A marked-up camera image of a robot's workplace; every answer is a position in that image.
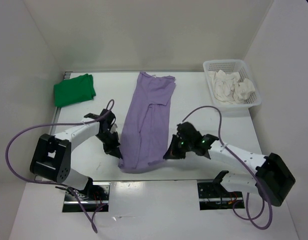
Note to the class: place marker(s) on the white plastic basket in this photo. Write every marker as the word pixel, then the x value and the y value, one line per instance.
pixel 230 66

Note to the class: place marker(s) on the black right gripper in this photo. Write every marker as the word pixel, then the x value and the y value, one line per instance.
pixel 172 152

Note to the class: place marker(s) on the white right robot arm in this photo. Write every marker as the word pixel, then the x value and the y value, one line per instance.
pixel 266 175

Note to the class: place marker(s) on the white t-shirt in basket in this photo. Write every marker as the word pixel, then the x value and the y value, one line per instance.
pixel 228 89

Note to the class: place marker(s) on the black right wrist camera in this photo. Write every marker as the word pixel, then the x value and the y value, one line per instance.
pixel 188 132

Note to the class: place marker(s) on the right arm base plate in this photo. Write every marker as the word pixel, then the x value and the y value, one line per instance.
pixel 212 199

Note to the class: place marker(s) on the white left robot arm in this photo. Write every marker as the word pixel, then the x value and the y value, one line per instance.
pixel 52 156

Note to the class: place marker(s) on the green t-shirt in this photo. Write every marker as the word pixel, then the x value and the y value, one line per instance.
pixel 76 90

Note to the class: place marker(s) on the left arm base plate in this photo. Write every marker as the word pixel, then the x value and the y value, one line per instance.
pixel 98 199

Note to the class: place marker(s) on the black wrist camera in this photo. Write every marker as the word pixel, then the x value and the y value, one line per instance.
pixel 188 132
pixel 106 120

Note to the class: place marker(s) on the purple t-shirt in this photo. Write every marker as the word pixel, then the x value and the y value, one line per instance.
pixel 144 138

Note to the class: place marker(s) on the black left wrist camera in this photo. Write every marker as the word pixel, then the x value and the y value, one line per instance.
pixel 106 120

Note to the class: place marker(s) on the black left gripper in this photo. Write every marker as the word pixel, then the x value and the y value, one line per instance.
pixel 113 148

